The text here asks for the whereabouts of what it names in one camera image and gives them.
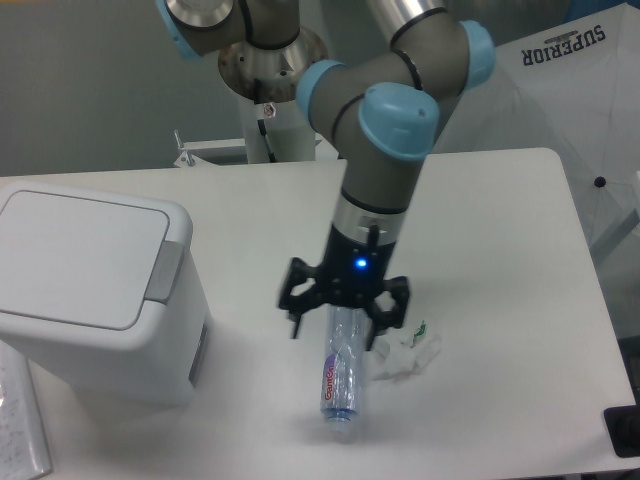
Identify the white superior umbrella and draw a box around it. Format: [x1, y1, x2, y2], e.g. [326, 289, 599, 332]
[434, 3, 639, 244]

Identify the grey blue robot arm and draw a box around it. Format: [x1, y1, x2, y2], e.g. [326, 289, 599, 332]
[156, 1, 496, 336]

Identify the clear plastic water bottle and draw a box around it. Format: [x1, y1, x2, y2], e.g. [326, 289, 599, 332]
[320, 306, 366, 443]

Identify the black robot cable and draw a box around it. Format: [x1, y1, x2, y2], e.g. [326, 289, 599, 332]
[252, 78, 278, 164]

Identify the crumpled white tissue paper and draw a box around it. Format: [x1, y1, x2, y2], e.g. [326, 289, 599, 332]
[365, 320, 442, 381]

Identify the white plastic trash can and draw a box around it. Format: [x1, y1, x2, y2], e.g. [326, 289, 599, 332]
[1, 180, 211, 405]

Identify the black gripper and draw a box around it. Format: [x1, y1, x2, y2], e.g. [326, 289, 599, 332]
[277, 225, 411, 351]

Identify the black device at edge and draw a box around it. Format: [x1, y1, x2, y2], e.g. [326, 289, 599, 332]
[603, 405, 639, 458]

